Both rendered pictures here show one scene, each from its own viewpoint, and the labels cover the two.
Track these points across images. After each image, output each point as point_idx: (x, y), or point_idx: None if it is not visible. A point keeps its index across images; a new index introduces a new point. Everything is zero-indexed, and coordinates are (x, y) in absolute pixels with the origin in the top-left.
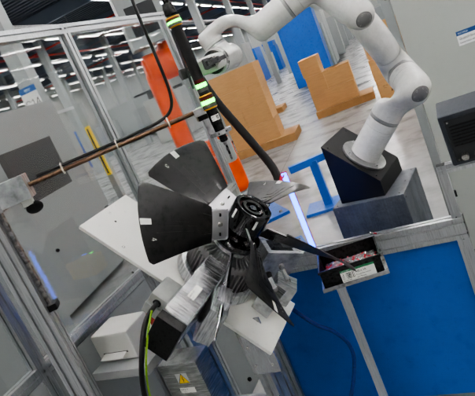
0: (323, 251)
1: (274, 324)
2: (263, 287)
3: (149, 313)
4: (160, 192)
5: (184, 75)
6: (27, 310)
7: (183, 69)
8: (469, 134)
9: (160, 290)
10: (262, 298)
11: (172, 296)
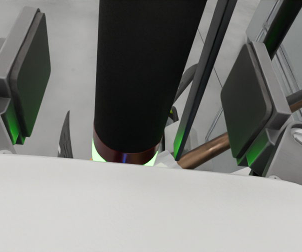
0: None
1: None
2: (62, 139)
3: (173, 112)
4: (178, 91)
5: (231, 98)
6: None
7: (255, 85)
8: None
9: (175, 128)
10: (62, 127)
11: (165, 136)
